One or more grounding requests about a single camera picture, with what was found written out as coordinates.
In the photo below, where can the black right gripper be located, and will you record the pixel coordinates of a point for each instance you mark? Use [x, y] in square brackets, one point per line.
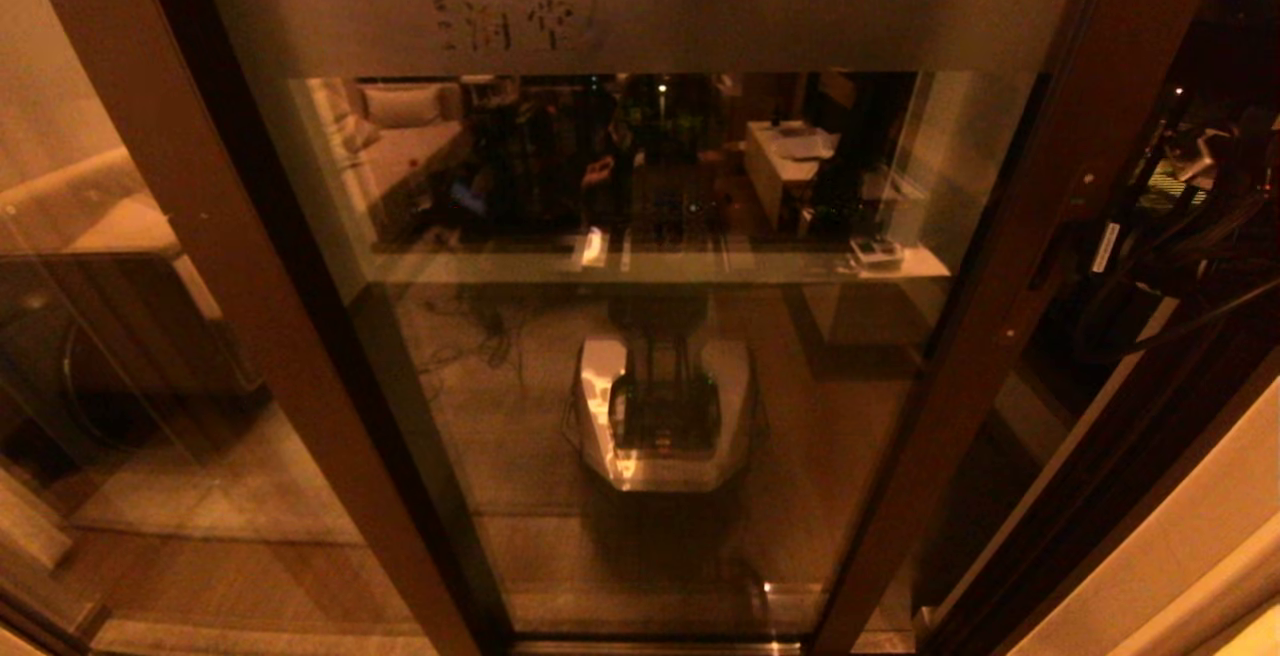
[1185, 256]

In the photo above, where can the brown framed sliding glass door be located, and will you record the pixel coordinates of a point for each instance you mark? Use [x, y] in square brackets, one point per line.
[1005, 286]

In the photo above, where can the dark front-load washing machine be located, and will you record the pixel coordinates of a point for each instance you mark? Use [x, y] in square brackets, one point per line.
[120, 336]

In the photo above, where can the dark brown door jamb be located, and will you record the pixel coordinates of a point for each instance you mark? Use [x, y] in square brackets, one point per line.
[1070, 536]

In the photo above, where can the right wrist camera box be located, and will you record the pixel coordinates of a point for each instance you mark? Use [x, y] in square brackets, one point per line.
[1200, 154]

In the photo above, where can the brown framed fixed glass panel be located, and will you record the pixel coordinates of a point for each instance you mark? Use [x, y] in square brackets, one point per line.
[250, 266]

